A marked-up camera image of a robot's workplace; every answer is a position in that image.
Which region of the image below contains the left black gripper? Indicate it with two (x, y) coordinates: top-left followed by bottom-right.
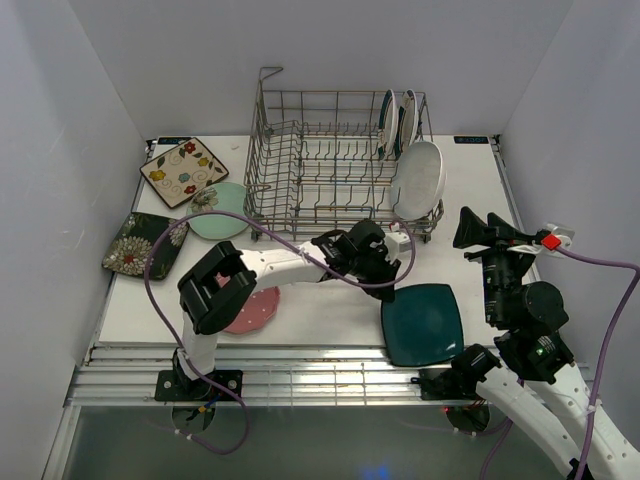
(348, 247), (400, 302)

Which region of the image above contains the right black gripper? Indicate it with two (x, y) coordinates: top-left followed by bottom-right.
(450, 205), (536, 324)

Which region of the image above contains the white oval plate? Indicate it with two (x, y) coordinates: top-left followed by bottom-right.
(390, 141), (446, 221)

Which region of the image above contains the dark teal square plate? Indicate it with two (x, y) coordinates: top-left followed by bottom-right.
(381, 283), (464, 368)

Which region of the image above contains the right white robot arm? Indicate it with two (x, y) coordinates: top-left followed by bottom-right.
(449, 207), (639, 479)

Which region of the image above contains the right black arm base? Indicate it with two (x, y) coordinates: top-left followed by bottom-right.
(410, 368), (480, 401)

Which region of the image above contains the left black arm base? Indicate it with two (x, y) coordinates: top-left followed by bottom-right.
(154, 370), (244, 403)

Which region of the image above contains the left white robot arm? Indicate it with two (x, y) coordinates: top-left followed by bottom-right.
(172, 219), (411, 400)

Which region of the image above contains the pink polka dot plate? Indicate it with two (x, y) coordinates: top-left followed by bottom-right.
(223, 287), (280, 335)

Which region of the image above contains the mint green flower plate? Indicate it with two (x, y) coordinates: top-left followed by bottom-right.
(187, 182), (248, 240)

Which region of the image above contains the cream square floral plate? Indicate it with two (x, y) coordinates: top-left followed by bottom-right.
(140, 137), (229, 209)

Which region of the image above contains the dark square floral plate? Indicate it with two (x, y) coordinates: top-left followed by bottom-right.
(102, 212), (190, 281)

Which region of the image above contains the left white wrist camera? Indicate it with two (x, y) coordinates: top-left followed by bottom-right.
(384, 222), (412, 258)

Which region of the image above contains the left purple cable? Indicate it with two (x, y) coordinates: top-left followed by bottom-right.
(143, 209), (419, 456)

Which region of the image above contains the purple cable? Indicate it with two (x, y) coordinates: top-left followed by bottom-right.
(399, 247), (640, 480)
(143, 209), (419, 456)

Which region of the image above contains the grey wire dish rack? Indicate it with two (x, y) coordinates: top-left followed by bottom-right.
(244, 66), (434, 240)

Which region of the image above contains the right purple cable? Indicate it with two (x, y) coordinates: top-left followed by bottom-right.
(399, 247), (640, 480)

